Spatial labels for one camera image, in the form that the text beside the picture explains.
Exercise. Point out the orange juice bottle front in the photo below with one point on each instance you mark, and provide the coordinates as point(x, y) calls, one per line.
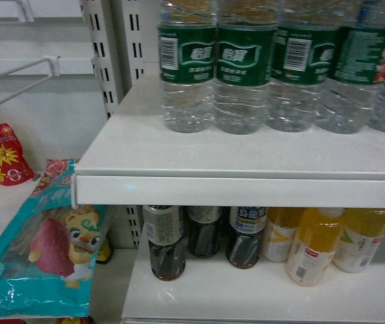
point(314, 244)

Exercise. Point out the red sauce pouch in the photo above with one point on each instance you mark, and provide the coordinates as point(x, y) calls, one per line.
point(14, 169)

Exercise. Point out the clear water bottle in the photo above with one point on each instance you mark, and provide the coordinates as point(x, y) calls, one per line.
point(357, 72)

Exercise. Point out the water bottle barcode label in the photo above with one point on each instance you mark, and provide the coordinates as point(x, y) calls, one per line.
point(304, 47)
point(186, 40)

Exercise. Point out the dark tea bottle front left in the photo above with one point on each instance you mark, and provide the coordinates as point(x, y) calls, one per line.
point(164, 227)

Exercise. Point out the dark oolong tea bottle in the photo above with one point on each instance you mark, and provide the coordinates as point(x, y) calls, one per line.
point(245, 235)

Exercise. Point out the water bottle green logo label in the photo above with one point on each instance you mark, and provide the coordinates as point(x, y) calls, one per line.
point(245, 44)

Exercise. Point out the yellow drink bottle back left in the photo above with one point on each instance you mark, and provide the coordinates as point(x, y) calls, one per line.
point(280, 227)

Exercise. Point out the white wire display hook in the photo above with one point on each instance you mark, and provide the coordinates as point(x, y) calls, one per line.
point(12, 74)

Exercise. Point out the white water bottle shelf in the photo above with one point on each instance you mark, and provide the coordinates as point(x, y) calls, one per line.
point(136, 160)

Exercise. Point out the yellow drink bottle right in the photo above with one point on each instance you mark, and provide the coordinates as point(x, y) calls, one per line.
point(363, 232)

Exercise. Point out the teal sweet potato noodle bag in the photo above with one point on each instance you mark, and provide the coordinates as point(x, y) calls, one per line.
point(48, 251)

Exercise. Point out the white bottom drinks shelf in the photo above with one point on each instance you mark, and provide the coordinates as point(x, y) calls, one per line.
point(213, 291)

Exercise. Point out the white slotted shelf upright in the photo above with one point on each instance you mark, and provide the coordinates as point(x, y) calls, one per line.
point(124, 40)

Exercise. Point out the dark tea bottle middle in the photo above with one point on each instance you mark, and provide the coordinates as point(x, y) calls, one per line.
point(204, 230)

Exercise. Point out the yellow drink bottle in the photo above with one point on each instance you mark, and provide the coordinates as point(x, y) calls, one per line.
point(363, 232)
point(280, 227)

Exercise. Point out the water bottle barcode label left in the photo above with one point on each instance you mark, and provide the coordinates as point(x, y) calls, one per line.
point(186, 40)

